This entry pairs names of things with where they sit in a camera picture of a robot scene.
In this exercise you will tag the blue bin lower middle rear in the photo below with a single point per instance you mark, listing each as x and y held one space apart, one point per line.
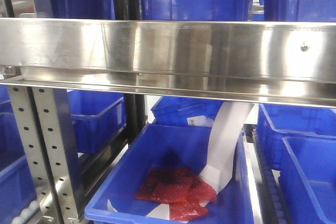
180 111

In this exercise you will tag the blue bin lower left middle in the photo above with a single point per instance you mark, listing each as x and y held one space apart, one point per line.
96 116

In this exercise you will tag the blue bin with red bags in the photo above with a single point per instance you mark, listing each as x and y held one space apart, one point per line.
159 180

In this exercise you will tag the blue bin lower right rear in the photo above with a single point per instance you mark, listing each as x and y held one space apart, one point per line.
278 121

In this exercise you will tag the perforated steel shelf upright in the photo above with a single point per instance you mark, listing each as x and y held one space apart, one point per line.
45 126

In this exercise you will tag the blue bin lower right front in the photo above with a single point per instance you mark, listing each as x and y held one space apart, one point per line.
307 179

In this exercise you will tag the blue bin lower far left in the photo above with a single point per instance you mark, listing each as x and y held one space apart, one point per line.
17 187

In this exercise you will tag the white paper strip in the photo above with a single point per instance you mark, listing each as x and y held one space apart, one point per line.
216 154

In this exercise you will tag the red bubble wrap bags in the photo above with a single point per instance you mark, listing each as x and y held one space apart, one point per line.
181 189

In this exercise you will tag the stainless steel shelf rail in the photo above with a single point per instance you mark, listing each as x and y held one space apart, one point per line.
259 62

